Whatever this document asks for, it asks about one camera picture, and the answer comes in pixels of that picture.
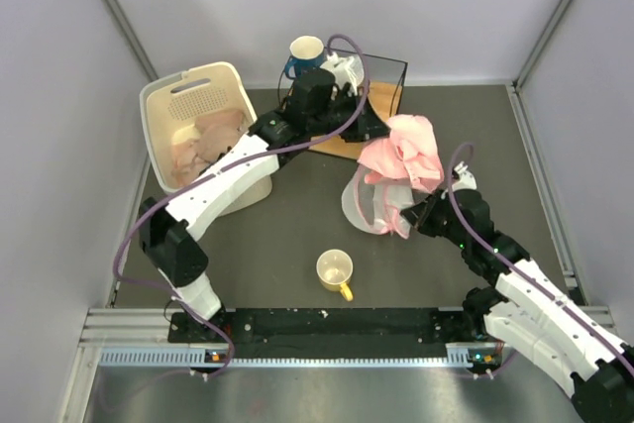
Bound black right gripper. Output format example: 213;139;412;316
401;186;470;249

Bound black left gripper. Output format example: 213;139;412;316
306;85;390;142

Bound white mesh laundry bag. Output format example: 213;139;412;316
341;165;414;239

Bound pink bra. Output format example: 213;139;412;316
358;115;444;193

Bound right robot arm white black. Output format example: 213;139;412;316
400;189;633;422

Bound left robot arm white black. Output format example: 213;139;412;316
138;66;389;341

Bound cream plastic laundry basket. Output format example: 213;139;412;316
140;61;258;194

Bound blue mug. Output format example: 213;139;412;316
284;36;326;80

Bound yellow mug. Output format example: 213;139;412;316
316;249;354;302

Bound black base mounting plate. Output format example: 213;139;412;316
166;306;506;359

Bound beige bras in basket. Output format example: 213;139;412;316
171;108;246;187

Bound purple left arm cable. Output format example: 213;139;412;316
112;34;372;382

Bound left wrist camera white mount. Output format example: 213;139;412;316
321;52;365;95

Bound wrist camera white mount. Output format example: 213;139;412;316
451;161;477;192
321;52;365;95

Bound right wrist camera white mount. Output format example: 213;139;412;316
451;161;477;192

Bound black wire wooden shelf rack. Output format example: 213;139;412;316
278;45;407;159

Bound grey slotted cable duct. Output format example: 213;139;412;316
98;345;473;370

